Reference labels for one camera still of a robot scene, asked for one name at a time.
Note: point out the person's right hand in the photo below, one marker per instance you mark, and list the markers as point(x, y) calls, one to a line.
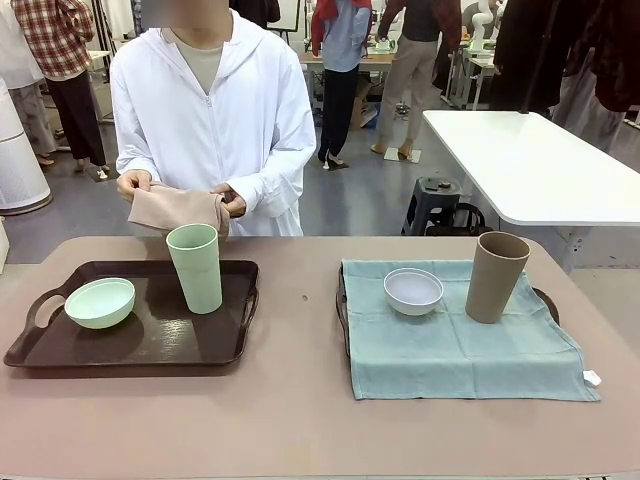
point(132, 182)

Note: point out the person's left hand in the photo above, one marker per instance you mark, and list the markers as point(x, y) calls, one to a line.
point(235, 202)

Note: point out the beige cloth mat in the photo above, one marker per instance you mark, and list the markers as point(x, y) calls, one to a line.
point(180, 207)

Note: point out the light green tall cup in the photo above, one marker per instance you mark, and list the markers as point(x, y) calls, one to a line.
point(197, 275)

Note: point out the light green bowl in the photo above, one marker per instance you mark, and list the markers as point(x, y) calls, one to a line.
point(100, 305)

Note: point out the pale blue bowl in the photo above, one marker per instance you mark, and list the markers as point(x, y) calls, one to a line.
point(414, 295)

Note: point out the blue cloth mat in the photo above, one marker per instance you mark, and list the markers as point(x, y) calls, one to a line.
point(450, 355)

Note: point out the brown tall cup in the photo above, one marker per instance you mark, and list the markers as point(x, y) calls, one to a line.
point(492, 285)

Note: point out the person's left forearm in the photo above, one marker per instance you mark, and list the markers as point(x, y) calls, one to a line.
point(272, 182)

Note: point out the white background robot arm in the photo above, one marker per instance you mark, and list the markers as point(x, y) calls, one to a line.
point(480, 20)

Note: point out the person's right forearm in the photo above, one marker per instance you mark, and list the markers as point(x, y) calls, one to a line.
point(137, 160)

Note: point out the dark brown serving tray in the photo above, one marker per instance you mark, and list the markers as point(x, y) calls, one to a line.
point(150, 340)
point(343, 310)

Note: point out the person in white hoodie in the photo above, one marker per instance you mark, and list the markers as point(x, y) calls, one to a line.
point(210, 100)

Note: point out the white cylindrical air purifier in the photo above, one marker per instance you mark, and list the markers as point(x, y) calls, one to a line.
point(22, 160)

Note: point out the bystander in plaid shirt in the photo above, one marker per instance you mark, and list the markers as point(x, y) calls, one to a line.
point(60, 45)

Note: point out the bystander in blue shirt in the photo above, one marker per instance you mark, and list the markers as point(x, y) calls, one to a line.
point(342, 60)

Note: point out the grey plastic stool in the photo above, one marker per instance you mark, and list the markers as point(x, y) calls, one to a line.
point(432, 200)

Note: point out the bystander in beige trousers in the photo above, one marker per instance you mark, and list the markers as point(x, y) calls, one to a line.
point(412, 75)

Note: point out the white side table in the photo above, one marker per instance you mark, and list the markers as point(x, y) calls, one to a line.
point(540, 165)

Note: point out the dark hanging clothes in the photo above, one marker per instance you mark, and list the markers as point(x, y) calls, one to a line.
point(575, 50)

